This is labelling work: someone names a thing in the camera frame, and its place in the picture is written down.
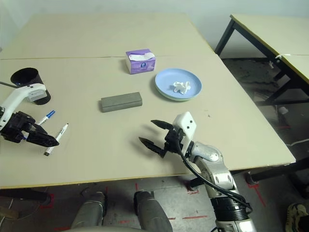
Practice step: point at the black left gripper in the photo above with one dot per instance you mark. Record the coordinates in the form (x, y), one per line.
(14, 125)

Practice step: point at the white marker black cap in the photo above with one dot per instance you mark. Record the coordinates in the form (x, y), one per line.
(62, 131)

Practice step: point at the brown wooden block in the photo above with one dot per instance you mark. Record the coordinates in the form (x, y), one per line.
(7, 212)

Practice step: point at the grey robot right leg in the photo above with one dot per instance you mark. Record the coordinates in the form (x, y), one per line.
(149, 212)

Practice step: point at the grey robot leg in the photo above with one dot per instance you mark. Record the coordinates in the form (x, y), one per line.
(89, 212)
(149, 212)

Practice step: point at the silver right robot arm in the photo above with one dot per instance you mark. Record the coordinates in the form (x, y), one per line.
(210, 154)

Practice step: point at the grey robot left leg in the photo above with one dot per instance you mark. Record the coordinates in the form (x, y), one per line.
(89, 212)

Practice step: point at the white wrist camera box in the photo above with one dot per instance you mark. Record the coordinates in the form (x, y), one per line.
(187, 123)
(17, 94)

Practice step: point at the black plastic cup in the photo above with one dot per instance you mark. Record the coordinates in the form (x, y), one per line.
(24, 75)

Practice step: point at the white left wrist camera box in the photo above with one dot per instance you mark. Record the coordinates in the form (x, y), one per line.
(17, 94)

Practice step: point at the grey glasses case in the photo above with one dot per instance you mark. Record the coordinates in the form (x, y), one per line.
(120, 102)

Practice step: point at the beige side table black frame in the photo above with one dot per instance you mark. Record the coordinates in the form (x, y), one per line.
(299, 65)
(265, 31)

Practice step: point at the bystander sneaker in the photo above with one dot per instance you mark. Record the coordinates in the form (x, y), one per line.
(295, 212)

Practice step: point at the white marker blue cap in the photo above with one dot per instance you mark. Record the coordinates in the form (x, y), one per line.
(47, 117)

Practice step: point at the purple tissue box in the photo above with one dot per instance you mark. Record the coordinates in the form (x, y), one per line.
(142, 66)

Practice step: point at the grey robot torso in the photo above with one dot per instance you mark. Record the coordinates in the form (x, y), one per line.
(101, 229)

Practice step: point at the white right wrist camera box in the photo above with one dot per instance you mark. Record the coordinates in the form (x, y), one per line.
(187, 123)

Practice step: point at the white tissue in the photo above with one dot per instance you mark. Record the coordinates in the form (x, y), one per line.
(181, 87)

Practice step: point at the green plate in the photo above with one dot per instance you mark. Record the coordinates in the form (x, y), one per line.
(178, 99)

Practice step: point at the blue plate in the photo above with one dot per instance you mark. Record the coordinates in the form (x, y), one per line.
(164, 79)

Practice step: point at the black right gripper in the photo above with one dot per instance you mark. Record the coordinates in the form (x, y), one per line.
(173, 141)

